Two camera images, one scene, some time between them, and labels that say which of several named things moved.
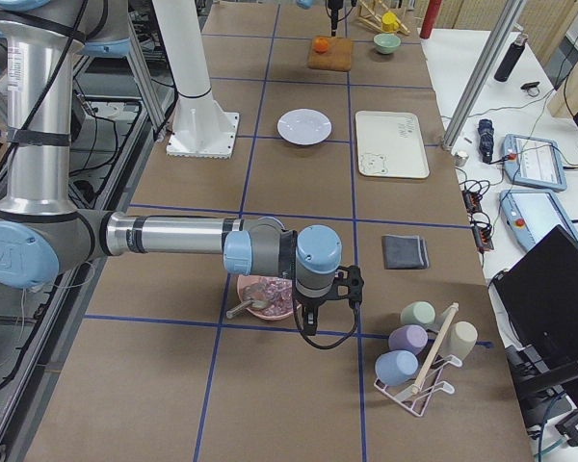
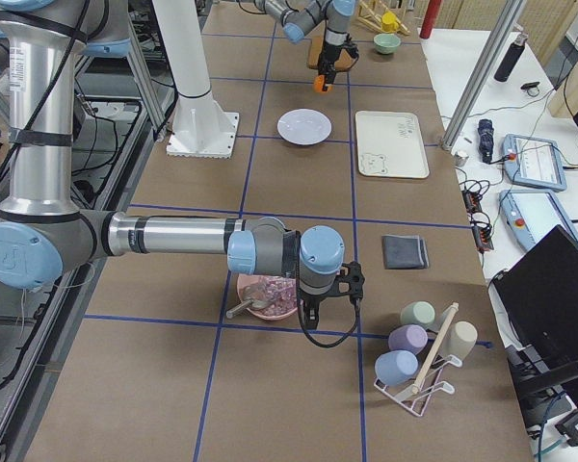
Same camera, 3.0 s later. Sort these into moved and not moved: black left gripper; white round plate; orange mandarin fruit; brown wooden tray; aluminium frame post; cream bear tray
Moved: orange mandarin fruit; black left gripper
Not moved: cream bear tray; brown wooden tray; white round plate; aluminium frame post
